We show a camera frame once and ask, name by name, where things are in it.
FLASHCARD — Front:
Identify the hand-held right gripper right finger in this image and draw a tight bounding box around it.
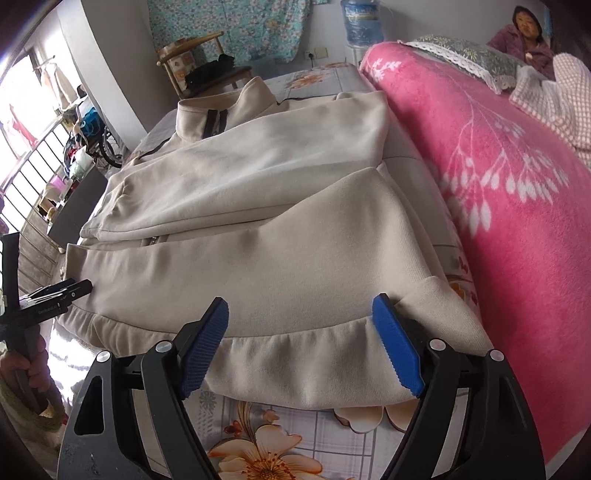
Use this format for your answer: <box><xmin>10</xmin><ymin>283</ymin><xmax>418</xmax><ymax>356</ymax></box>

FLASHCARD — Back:
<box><xmin>372</xmin><ymin>293</ymin><xmax>548</xmax><ymax>480</ymax></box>

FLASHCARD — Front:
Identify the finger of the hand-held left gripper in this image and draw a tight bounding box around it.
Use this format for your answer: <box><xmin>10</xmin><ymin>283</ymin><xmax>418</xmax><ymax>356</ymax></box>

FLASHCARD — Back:
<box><xmin>58</xmin><ymin>280</ymin><xmax>93</xmax><ymax>310</ymax></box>
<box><xmin>28</xmin><ymin>278</ymin><xmax>78</xmax><ymax>301</ymax></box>

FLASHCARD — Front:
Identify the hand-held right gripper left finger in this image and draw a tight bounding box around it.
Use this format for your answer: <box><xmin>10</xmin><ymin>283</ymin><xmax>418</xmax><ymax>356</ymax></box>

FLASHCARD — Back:
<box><xmin>58</xmin><ymin>296</ymin><xmax>230</xmax><ymax>480</ymax></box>

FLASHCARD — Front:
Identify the cream zip jacket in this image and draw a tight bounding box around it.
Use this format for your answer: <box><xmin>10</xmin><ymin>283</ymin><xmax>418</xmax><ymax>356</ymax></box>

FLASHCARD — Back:
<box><xmin>62</xmin><ymin>76</ymin><xmax>495</xmax><ymax>411</ymax></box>

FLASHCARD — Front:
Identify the pile of colourful clothes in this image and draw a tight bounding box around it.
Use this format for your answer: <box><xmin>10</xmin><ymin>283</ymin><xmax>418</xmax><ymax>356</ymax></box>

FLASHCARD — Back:
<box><xmin>65</xmin><ymin>108</ymin><xmax>100</xmax><ymax>158</ymax></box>

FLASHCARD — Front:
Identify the person's left hand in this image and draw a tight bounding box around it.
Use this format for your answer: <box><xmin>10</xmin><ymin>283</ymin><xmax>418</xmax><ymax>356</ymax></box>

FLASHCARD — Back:
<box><xmin>0</xmin><ymin>335</ymin><xmax>51</xmax><ymax>407</ymax></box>

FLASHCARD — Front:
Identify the metal window railing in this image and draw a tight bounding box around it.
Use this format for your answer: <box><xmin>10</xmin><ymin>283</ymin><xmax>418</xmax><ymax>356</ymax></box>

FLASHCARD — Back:
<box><xmin>0</xmin><ymin>124</ymin><xmax>65</xmax><ymax>278</ymax></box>

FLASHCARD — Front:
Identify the dark grey cabinet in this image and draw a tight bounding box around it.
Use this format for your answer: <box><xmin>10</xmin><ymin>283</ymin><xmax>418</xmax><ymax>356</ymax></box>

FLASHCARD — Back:
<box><xmin>46</xmin><ymin>168</ymin><xmax>109</xmax><ymax>250</ymax></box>

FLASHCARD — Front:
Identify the floral checked bed sheet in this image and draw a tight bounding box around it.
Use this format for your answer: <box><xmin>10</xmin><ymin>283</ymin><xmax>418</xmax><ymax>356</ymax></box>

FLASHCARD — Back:
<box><xmin>51</xmin><ymin>62</ymin><xmax>483</xmax><ymax>480</ymax></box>

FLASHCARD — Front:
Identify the white plastic bag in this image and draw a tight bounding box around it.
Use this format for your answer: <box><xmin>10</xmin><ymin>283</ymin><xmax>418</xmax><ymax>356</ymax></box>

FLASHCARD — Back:
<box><xmin>69</xmin><ymin>150</ymin><xmax>95</xmax><ymax>178</ymax></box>

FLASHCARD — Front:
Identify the wheelchair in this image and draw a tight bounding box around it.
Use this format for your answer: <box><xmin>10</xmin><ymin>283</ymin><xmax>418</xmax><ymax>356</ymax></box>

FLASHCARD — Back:
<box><xmin>81</xmin><ymin>108</ymin><xmax>125</xmax><ymax>169</ymax></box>

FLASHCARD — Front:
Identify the hanging red garment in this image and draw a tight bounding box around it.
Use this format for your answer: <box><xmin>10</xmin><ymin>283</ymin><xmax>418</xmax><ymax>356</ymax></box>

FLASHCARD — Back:
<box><xmin>4</xmin><ymin>106</ymin><xmax>38</xmax><ymax>148</ymax></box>

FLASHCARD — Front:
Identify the pink floral blanket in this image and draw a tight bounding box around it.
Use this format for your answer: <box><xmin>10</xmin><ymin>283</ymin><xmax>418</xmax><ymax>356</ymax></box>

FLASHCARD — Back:
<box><xmin>358</xmin><ymin>41</ymin><xmax>591</xmax><ymax>467</ymax></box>

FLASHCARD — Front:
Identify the hanging white garment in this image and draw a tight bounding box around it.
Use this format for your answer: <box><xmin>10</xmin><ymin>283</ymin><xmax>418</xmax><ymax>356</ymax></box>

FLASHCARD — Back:
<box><xmin>39</xmin><ymin>62</ymin><xmax>79</xmax><ymax>109</ymax></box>

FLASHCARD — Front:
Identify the patterned cardboard box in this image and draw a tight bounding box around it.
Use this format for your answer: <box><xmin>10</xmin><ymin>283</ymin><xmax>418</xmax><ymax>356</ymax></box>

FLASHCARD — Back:
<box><xmin>161</xmin><ymin>44</ymin><xmax>199</xmax><ymax>86</ymax></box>

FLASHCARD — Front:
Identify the black garment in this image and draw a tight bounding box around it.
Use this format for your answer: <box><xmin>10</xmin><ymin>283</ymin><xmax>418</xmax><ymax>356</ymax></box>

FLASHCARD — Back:
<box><xmin>185</xmin><ymin>54</ymin><xmax>236</xmax><ymax>88</ymax></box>

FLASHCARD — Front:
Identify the wooden chair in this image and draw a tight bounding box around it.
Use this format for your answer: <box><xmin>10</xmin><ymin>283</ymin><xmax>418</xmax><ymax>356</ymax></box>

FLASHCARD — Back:
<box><xmin>156</xmin><ymin>31</ymin><xmax>254</xmax><ymax>97</ymax></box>

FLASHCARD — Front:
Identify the water dispenser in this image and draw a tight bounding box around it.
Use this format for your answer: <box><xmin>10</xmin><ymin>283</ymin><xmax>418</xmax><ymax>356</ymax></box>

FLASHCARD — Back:
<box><xmin>346</xmin><ymin>44</ymin><xmax>377</xmax><ymax>68</ymax></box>

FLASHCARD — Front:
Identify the pink checked cloth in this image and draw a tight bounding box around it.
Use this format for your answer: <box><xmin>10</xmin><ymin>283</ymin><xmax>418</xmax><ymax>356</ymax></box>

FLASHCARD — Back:
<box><xmin>508</xmin><ymin>53</ymin><xmax>591</xmax><ymax>153</ymax></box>

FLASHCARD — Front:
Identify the green lace-trimmed pillow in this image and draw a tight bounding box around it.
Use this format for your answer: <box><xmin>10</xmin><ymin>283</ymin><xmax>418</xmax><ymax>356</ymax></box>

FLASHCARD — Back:
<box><xmin>399</xmin><ymin>34</ymin><xmax>527</xmax><ymax>95</ymax></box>

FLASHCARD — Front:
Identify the blue water bottle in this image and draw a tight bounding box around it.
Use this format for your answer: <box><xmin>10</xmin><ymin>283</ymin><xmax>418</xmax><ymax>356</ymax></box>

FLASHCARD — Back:
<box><xmin>341</xmin><ymin>0</ymin><xmax>384</xmax><ymax>47</ymax></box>

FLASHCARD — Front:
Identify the teal floral wall cloth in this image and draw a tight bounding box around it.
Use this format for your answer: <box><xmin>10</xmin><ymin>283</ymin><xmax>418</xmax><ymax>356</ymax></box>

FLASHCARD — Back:
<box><xmin>147</xmin><ymin>0</ymin><xmax>315</xmax><ymax>65</ymax></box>

